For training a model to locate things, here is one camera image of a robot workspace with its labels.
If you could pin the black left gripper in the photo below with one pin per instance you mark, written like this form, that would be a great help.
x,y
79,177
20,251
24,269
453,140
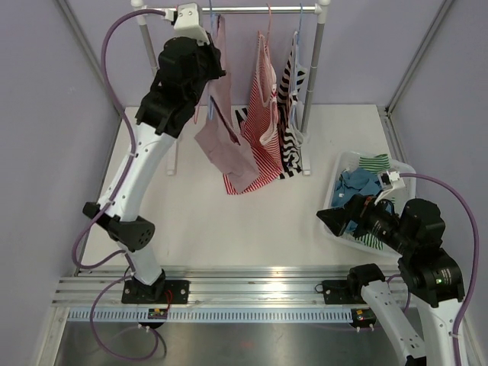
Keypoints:
x,y
213,54

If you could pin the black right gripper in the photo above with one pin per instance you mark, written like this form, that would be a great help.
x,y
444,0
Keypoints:
x,y
367,206

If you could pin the teal blue tank top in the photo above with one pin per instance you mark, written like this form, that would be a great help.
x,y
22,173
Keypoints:
x,y
359,207

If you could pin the blue wire hanger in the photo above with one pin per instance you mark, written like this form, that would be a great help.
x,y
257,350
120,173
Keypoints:
x,y
216,73
295,68

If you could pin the mauve pink tank top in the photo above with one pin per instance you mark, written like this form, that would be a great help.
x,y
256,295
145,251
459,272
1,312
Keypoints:
x,y
220,141

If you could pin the green striped tank top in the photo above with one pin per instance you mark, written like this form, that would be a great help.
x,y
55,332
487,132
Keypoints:
x,y
375,162

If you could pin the red striped tank top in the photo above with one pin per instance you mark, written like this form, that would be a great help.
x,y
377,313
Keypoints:
x,y
265,149

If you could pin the pink wire hanger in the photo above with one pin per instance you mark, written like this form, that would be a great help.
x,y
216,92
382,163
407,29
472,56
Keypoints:
x,y
196,114
271,53

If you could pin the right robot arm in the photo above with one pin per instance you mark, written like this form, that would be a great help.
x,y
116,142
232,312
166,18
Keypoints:
x,y
433,278

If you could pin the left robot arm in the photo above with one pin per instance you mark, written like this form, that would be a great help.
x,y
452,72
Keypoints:
x,y
186,65

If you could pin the black white striped tank top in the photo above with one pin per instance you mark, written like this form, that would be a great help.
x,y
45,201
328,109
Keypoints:
x,y
289,143

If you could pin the white plastic laundry basket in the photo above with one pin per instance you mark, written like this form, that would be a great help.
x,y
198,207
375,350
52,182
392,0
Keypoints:
x,y
349,159

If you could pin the white metal clothes rack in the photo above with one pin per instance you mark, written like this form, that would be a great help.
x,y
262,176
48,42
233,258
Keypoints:
x,y
320,9

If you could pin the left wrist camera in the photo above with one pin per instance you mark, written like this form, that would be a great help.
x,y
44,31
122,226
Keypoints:
x,y
186,22

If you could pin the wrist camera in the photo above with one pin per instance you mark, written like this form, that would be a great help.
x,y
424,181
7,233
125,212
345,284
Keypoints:
x,y
390,181
186,22

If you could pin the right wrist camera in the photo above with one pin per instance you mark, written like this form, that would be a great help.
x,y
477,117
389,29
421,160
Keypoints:
x,y
390,181

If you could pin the white slotted cable duct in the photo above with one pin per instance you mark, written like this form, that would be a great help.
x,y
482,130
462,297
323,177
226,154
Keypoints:
x,y
222,315

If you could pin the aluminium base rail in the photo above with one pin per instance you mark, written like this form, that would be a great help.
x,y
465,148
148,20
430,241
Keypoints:
x,y
237,286

